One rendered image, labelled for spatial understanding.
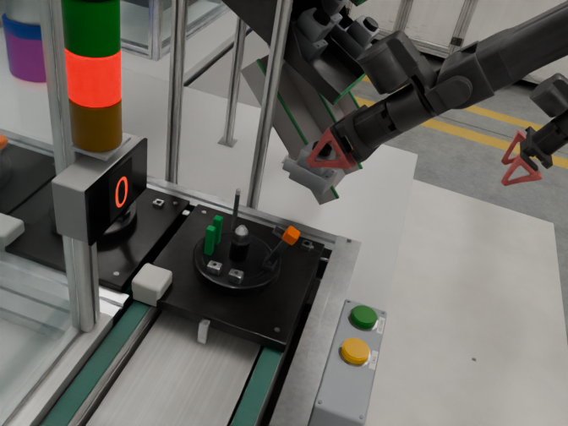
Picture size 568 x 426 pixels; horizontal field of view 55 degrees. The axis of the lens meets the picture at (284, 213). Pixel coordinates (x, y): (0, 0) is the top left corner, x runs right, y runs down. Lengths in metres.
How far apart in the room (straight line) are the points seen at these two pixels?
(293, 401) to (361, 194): 0.67
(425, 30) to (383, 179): 3.52
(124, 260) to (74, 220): 0.30
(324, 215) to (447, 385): 0.45
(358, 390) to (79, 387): 0.36
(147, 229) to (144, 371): 0.25
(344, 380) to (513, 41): 0.48
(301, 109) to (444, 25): 3.80
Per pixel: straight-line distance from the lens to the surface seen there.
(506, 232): 1.38
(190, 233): 0.94
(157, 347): 0.84
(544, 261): 1.35
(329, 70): 0.99
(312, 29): 0.95
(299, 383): 0.78
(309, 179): 0.88
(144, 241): 0.92
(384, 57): 0.76
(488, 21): 4.81
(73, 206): 0.59
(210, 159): 1.33
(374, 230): 1.22
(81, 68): 0.55
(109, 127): 0.58
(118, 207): 0.64
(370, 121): 0.80
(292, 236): 0.81
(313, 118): 1.10
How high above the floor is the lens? 1.58
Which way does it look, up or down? 37 degrees down
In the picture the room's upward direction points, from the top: 12 degrees clockwise
